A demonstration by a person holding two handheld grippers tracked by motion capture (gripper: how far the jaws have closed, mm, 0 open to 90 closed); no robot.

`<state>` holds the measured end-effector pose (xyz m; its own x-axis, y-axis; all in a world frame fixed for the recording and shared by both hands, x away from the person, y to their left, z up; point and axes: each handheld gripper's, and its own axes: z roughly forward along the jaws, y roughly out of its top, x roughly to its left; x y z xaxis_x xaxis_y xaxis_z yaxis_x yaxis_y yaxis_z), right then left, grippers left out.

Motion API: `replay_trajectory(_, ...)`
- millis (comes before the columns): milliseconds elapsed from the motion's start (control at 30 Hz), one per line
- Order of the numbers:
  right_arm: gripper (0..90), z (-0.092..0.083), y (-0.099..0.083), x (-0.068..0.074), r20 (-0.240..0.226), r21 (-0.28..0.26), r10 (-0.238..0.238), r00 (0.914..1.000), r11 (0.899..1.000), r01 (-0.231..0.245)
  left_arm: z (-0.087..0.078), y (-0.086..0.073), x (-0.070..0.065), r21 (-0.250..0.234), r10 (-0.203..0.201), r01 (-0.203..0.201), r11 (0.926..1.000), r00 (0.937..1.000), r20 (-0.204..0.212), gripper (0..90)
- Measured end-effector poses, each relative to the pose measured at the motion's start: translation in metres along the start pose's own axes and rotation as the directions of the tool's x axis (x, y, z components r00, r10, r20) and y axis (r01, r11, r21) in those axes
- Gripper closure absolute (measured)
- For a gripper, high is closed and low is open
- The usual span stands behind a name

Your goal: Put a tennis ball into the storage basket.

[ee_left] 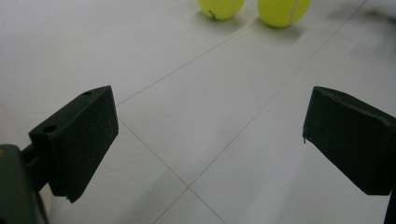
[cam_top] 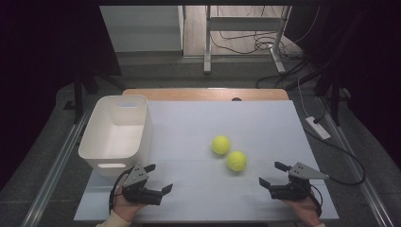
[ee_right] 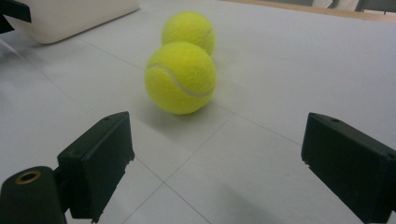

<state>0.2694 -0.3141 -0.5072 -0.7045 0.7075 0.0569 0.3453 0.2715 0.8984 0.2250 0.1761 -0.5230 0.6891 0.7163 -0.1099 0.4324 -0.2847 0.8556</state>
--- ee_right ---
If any wooden table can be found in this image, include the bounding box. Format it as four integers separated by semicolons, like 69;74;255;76
220;0;396;23

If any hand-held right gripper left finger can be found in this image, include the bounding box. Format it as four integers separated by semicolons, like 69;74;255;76
57;111;135;224

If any yellow tennis ball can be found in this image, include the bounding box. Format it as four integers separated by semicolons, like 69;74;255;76
161;10;217;57
144;41;218;116

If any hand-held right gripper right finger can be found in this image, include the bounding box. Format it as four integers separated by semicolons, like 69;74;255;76
301;112;396;224

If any white plastic bin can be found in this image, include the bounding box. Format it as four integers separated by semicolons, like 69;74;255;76
5;0;140;45

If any white table cover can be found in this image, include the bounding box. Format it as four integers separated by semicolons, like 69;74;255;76
0;0;396;224

